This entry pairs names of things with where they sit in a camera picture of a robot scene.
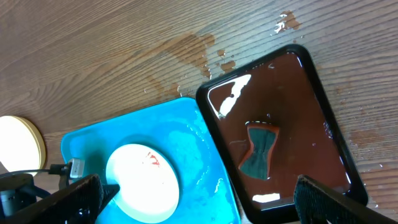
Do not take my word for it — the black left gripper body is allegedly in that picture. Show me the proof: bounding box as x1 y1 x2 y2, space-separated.
0 172 121 218

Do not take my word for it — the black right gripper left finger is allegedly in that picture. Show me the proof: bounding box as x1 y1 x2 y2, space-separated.
0 173 104 224

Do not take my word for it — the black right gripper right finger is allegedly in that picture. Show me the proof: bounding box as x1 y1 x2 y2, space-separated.
294 175 397 224

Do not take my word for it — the small yellow plate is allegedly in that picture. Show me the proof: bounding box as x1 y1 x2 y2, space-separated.
1 116 46 172

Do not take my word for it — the light blue plate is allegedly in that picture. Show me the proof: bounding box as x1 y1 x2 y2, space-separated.
106 144 180 223

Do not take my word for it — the dark red water tray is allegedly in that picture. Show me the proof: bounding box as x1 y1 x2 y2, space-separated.
196 44 368 223

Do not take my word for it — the teal plastic tray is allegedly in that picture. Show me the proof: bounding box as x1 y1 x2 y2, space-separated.
60 98 240 223

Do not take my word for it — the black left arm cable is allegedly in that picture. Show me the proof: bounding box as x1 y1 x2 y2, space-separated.
0 167 52 180

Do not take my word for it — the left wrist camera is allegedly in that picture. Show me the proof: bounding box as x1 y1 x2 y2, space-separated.
49 158 85 179

